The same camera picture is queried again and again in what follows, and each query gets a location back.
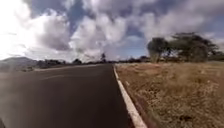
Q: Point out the distant lone tree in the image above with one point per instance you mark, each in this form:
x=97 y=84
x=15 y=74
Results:
x=103 y=57

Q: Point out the white painted road edge line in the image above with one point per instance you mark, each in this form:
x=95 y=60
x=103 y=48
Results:
x=128 y=103

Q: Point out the dark asphalt road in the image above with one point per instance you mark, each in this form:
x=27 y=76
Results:
x=70 y=96

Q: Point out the distant low tree line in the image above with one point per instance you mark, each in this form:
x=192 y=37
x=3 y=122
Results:
x=58 y=62

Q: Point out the dry brown grass field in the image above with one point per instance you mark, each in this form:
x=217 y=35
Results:
x=180 y=93

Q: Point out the group of dark trees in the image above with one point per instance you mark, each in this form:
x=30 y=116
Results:
x=186 y=46

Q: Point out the distant hill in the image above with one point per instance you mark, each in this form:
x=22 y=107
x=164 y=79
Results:
x=16 y=62

